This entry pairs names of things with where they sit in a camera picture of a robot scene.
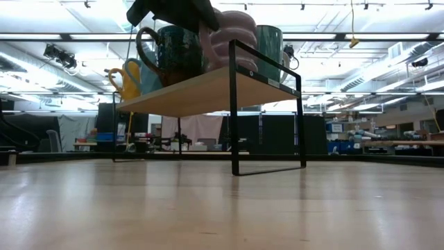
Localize speckled teal brown mug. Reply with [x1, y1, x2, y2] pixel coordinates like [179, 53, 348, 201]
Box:
[135, 24, 207, 88]

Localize purple ribbed mug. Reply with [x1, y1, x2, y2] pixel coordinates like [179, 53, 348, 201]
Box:
[198, 8, 259, 74]

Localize light blue faceted mug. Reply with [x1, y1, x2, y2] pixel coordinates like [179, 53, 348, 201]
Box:
[123, 51, 164, 95]

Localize yellow mug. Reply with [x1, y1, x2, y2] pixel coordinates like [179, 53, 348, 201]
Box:
[108, 61, 142, 102]

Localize teal mug white interior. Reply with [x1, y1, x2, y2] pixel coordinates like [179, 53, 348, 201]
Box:
[255, 24, 284, 83]

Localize black ceiling spotlights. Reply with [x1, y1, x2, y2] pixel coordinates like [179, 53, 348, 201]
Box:
[43, 44, 78, 70]

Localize pink curtain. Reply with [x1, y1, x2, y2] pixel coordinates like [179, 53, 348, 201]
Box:
[161, 115, 225, 152]

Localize black cabinet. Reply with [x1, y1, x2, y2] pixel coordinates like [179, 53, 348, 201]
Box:
[96, 103, 149, 153]

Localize white rounded object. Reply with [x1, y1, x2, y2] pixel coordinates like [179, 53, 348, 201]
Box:
[282, 55, 292, 84]

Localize blue storage bins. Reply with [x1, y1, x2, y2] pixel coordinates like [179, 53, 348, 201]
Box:
[327, 140, 362, 156]
[96, 132, 119, 142]

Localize grey tarp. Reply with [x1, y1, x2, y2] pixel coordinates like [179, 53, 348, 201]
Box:
[58, 115, 98, 152]

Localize grey office chair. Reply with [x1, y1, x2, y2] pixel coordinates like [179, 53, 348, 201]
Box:
[46, 129, 63, 153]

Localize wooden workbench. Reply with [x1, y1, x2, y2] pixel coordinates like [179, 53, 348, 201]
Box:
[362, 139, 444, 147]

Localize wooden shelf black metal frame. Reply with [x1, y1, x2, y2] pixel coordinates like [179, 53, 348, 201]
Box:
[111, 38, 307, 177]

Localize black device with cable loop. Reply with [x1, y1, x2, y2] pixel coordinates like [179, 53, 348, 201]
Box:
[284, 44, 300, 70]

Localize black partition wall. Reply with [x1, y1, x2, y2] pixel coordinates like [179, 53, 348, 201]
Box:
[221, 114, 329, 156]

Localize black metal table frame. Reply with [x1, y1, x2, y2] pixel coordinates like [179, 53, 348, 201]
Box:
[0, 145, 444, 169]

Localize yellow hanging cord plug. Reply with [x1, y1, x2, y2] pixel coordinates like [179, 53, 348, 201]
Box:
[348, 0, 360, 49]

